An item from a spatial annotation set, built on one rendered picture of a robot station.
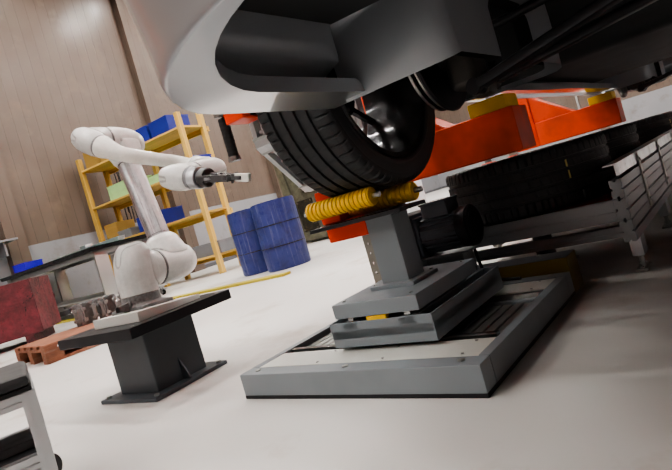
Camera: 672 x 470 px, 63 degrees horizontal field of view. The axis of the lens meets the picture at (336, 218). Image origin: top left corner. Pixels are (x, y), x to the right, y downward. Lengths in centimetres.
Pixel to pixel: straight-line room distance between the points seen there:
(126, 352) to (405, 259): 123
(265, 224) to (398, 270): 447
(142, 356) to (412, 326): 116
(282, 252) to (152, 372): 393
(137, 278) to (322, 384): 103
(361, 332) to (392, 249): 27
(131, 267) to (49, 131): 900
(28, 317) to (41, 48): 640
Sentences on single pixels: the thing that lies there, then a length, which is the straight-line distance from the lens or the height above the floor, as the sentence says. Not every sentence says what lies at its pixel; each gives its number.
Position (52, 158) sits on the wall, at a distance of 1109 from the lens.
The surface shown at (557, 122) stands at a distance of 398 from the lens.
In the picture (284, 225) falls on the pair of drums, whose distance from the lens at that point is 605.
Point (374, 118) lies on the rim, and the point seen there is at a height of 77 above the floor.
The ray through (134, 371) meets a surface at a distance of 238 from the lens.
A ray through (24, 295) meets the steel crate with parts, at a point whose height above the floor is 52.
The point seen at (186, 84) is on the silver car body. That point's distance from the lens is 92.
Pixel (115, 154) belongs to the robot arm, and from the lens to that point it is 246.
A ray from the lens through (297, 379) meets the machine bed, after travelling 166.
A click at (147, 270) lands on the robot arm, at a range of 236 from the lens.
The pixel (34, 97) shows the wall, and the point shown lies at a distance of 1137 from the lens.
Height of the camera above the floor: 51
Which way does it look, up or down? 1 degrees down
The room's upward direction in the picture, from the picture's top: 16 degrees counter-clockwise
